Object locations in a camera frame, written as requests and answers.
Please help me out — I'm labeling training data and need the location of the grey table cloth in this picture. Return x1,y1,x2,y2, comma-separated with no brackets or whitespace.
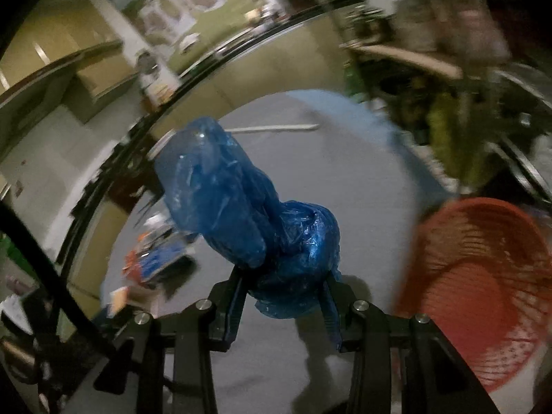
101,90,451,413

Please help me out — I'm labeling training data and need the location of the waterfall landscape poster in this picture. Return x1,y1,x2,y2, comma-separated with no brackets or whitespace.
109,0,266,74

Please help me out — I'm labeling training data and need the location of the blue foil carton box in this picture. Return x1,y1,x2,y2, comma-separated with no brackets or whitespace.
122,211,198,287

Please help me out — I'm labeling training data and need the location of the white thin rod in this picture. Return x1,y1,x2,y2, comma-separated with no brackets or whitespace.
226,124,320,134

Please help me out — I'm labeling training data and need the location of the blue plastic bag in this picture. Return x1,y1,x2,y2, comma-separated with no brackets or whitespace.
154,117,341,319

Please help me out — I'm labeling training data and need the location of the red plastic mesh basket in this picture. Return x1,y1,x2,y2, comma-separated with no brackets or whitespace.
394,197,551,393

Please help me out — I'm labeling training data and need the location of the metal storage rack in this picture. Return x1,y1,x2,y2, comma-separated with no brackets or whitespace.
314,0,551,210

